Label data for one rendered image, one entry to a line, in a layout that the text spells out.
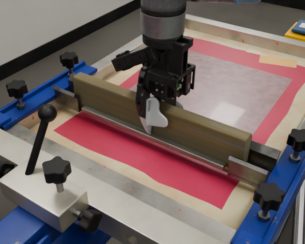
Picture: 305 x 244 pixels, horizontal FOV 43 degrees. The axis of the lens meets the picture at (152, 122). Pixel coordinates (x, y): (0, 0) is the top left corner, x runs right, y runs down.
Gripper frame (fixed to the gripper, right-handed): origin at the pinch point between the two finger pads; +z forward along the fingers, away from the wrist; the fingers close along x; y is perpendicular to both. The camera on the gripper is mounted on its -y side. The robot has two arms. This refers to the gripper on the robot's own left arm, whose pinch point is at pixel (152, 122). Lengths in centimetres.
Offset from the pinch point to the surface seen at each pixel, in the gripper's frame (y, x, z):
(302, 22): 9, 80, 4
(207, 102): 3.1, 20.1, 5.3
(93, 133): -12.4, -4.8, 5.4
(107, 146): -7.0, -6.6, 5.4
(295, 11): -56, 357, 101
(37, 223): 1.9, -32.8, -3.2
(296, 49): 13, 57, 3
